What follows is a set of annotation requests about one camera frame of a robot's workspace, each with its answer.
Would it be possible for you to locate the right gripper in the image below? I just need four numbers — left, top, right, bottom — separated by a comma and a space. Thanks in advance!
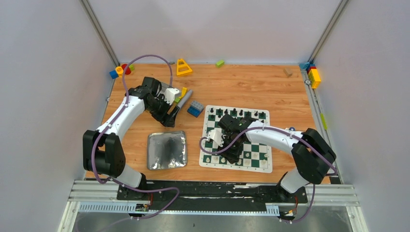
216, 135, 243, 164

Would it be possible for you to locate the green white chess board mat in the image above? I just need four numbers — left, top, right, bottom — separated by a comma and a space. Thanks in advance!
199, 105, 273, 173

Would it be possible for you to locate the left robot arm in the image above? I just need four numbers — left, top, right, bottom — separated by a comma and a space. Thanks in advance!
83, 77, 181, 200

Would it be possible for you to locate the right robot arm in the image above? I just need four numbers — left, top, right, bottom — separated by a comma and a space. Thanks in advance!
208, 115, 337, 202

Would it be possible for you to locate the grey toy microphone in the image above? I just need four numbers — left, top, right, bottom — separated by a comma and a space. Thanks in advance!
176, 89, 193, 109

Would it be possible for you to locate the grey and blue brick stack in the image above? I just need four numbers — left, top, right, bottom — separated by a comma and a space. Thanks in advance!
187, 101, 204, 117

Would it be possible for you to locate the silver tin lid tray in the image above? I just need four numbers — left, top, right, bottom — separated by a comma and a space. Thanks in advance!
146, 130, 188, 171

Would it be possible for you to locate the yellow triangle toy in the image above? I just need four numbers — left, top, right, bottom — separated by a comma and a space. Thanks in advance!
176, 58, 193, 76

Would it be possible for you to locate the coloured blocks cluster left corner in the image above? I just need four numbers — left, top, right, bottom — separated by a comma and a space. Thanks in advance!
109, 64, 135, 79

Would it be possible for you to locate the green block at back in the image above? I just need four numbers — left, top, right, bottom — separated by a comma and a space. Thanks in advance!
215, 59, 225, 68

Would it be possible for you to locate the brown wooden block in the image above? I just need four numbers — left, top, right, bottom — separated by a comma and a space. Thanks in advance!
283, 68, 293, 77

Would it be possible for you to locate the coloured brick stack right corner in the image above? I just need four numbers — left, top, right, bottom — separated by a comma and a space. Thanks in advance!
299, 62, 322, 89

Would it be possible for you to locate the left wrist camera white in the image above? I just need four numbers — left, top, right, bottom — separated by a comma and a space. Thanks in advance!
164, 87, 181, 104

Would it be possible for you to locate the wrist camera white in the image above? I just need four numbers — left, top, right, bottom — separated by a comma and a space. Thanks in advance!
205, 128, 224, 147
164, 87, 181, 104

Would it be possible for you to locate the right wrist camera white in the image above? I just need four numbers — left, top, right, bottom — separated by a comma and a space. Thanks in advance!
205, 128, 224, 147

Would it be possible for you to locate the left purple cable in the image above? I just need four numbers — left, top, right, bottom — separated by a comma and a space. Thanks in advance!
90, 54, 181, 221

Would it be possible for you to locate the purple cable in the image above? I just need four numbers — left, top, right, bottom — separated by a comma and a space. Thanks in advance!
199, 126, 338, 224
90, 54, 181, 221

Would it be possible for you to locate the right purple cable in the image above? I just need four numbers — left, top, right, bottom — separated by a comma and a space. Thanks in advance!
199, 126, 338, 224

